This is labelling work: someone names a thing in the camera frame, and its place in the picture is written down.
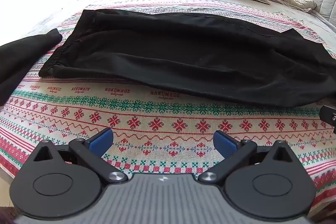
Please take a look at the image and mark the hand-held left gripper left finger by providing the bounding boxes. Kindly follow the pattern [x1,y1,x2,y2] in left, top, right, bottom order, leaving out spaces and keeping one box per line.
[33,127,129,184]

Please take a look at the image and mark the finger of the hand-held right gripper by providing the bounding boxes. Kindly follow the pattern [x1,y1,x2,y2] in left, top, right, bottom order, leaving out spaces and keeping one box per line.
[319,105,336,134]

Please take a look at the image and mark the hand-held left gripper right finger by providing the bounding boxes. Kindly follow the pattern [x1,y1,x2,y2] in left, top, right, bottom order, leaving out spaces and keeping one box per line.
[198,130,296,184]

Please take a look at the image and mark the bed with light sheet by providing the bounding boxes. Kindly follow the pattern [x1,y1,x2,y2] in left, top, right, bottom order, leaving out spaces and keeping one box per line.
[0,0,336,181]

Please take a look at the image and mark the black pants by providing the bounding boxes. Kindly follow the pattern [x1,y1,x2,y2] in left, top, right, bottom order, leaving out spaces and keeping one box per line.
[38,9,336,108]

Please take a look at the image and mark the black folded garment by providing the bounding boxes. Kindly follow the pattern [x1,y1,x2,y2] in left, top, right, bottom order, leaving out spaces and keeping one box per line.
[0,29,63,106]

